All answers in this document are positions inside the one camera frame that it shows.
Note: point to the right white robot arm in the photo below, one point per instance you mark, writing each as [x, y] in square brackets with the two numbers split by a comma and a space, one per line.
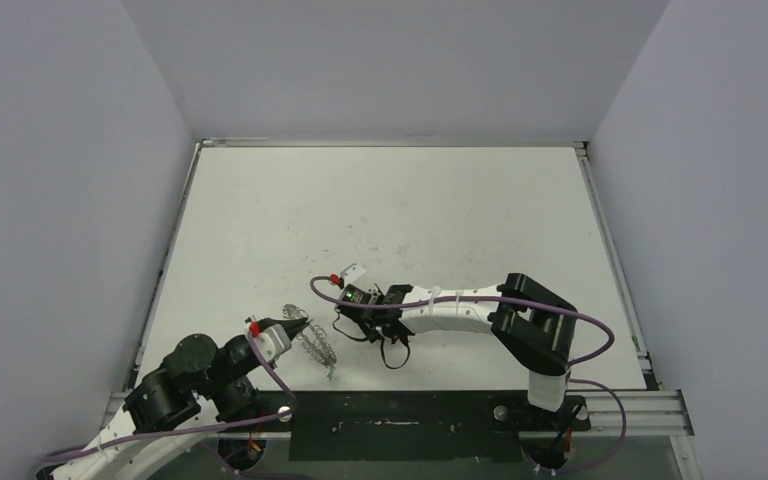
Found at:
[527, 318]

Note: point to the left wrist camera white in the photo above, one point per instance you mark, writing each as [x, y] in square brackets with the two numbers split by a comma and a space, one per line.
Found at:
[270, 338]

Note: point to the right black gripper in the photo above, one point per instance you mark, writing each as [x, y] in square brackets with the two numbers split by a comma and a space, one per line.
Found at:
[371, 318]

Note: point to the aluminium frame rail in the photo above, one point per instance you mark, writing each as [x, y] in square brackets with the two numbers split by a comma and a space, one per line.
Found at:
[589, 411]

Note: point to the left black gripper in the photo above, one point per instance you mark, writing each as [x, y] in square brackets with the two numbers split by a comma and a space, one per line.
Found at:
[292, 326]

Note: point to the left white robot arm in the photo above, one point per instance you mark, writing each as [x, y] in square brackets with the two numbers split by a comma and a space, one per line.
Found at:
[148, 430]

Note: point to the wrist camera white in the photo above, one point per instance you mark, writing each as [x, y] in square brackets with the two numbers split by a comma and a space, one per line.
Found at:
[270, 338]
[352, 273]

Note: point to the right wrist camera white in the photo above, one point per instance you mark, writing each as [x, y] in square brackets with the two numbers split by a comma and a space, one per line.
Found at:
[352, 273]

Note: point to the silver keyring disc with rings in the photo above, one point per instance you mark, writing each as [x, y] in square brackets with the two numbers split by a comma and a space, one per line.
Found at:
[312, 337]

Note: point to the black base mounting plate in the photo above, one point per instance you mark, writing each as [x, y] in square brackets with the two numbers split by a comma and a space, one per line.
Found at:
[242, 447]

